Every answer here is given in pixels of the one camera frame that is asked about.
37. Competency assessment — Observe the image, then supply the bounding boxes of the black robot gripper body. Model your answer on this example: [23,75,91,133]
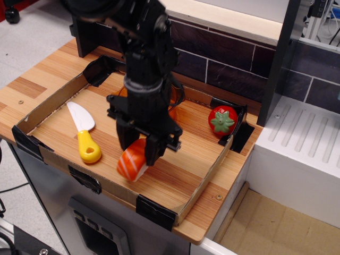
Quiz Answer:
[106,79,184,152]

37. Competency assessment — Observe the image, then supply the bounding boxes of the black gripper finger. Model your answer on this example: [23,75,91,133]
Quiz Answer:
[144,135,167,166]
[116,119,140,150]

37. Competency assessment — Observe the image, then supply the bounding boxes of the orange salmon sushi toy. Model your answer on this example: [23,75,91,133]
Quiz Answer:
[117,138,149,182]

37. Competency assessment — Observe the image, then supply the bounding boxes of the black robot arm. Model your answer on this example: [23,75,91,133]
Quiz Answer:
[65,1,185,166]

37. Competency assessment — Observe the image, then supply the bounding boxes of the orange transparent plastic pot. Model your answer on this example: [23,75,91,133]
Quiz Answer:
[113,85,184,121]

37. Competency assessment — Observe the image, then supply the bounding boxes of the cardboard fence with black tape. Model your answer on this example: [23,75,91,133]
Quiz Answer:
[12,55,258,240]

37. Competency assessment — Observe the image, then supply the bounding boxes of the red toy tomato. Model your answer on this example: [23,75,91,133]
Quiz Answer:
[208,105,238,135]

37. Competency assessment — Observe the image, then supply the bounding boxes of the grey toy oven panel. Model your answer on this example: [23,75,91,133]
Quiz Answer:
[68,198,131,254]

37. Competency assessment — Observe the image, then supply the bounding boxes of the white sink drainboard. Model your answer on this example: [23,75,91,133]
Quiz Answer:
[246,97,339,227]

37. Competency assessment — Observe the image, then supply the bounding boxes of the yellow handled toy knife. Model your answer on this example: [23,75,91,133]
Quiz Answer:
[66,101,102,164]

